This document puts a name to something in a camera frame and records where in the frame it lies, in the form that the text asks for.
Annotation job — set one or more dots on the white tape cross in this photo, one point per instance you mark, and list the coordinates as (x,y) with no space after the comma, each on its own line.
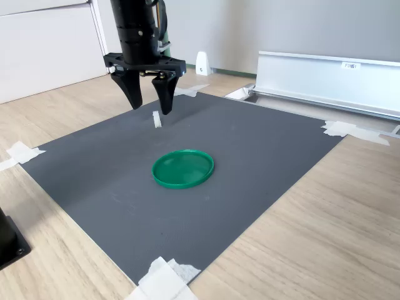
(190,91)

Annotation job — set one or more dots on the small white plastic terminal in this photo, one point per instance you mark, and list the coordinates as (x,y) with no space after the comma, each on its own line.
(157,120)

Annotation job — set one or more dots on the small white bracket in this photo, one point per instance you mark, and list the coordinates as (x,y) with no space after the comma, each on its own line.
(202,64)

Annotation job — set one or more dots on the round green lid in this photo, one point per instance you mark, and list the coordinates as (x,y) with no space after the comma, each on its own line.
(182,170)

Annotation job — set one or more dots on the white cabinet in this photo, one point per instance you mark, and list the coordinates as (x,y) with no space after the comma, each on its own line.
(47,47)

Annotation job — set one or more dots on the small white label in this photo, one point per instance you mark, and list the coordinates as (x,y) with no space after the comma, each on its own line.
(350,65)

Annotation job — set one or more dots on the dark grey mat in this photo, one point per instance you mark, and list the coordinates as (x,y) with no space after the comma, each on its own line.
(125,187)

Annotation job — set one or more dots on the white tape strip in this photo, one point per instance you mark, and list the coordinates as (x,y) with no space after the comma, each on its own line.
(162,281)
(22,153)
(343,128)

